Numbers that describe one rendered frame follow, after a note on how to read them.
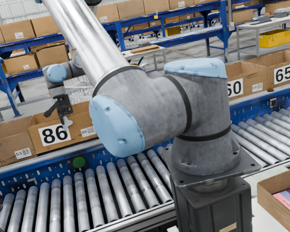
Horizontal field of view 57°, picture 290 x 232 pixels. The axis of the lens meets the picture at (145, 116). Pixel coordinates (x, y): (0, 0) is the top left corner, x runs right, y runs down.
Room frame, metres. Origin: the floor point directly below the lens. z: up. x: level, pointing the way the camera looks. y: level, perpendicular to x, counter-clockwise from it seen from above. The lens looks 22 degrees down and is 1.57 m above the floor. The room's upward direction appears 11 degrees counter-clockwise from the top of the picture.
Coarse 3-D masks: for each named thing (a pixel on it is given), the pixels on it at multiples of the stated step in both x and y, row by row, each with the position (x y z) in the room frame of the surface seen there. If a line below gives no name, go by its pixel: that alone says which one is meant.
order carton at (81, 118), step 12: (72, 108) 1.75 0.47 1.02; (84, 108) 1.77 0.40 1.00; (36, 120) 1.70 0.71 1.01; (48, 120) 1.71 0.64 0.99; (72, 120) 1.47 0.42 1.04; (84, 120) 1.48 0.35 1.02; (36, 132) 1.42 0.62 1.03; (72, 132) 1.46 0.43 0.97; (36, 144) 1.41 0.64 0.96; (60, 144) 1.44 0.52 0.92
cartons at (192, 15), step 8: (256, 0) 11.60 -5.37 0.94; (232, 8) 11.38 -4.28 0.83; (176, 16) 10.87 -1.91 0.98; (184, 16) 10.92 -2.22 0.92; (192, 16) 10.98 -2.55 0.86; (136, 24) 10.52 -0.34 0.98; (152, 24) 10.61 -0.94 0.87; (160, 24) 10.69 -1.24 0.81; (64, 40) 9.96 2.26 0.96; (32, 48) 9.69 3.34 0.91; (40, 48) 9.75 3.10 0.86
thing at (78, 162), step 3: (75, 159) 1.38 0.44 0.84; (78, 159) 1.38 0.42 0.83; (81, 159) 1.38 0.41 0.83; (84, 159) 1.39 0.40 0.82; (75, 162) 1.37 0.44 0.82; (78, 162) 1.38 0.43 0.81; (81, 162) 1.38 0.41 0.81; (84, 162) 1.39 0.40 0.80; (75, 165) 1.37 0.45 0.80; (78, 165) 1.38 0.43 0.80; (81, 165) 1.38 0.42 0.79
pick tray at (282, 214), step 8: (272, 176) 0.89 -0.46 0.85; (280, 176) 0.89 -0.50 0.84; (288, 176) 0.90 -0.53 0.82; (264, 184) 0.88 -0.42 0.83; (272, 184) 0.88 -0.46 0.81; (280, 184) 0.89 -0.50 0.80; (288, 184) 0.90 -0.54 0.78; (264, 192) 0.82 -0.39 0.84; (272, 192) 0.88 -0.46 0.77; (264, 200) 0.82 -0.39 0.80; (272, 200) 0.78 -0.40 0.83; (264, 208) 0.83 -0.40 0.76; (272, 208) 0.78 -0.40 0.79; (280, 208) 0.74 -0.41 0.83; (280, 216) 0.74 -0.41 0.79; (288, 216) 0.70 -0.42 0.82; (288, 224) 0.70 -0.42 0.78
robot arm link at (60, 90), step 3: (57, 87) 1.47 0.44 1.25; (60, 87) 1.48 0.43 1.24; (63, 87) 1.49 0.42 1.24; (48, 90) 1.49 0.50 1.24; (51, 90) 1.47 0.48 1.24; (54, 90) 1.46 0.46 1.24; (57, 90) 1.47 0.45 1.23; (60, 90) 1.47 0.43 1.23; (63, 90) 1.49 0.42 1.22; (51, 93) 1.47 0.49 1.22; (54, 93) 1.46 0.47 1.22; (57, 93) 1.46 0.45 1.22; (60, 93) 1.47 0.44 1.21; (63, 93) 1.48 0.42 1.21; (51, 96) 1.47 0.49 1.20; (54, 96) 1.48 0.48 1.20
